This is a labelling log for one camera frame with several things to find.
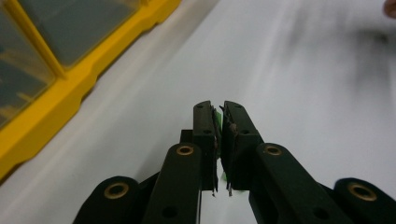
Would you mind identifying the small green stick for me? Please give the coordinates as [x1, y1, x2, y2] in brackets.
[214, 110, 229, 185]

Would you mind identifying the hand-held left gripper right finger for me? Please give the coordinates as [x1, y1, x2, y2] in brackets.
[219, 100, 265, 198]

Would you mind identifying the grid of clear drawers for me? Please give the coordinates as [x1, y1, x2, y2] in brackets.
[0, 0, 142, 128]

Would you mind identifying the yellow black organizer cabinet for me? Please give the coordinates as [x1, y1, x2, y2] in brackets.
[0, 0, 182, 182]

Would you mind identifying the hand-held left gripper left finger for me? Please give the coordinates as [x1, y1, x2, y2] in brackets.
[192, 100, 220, 198]

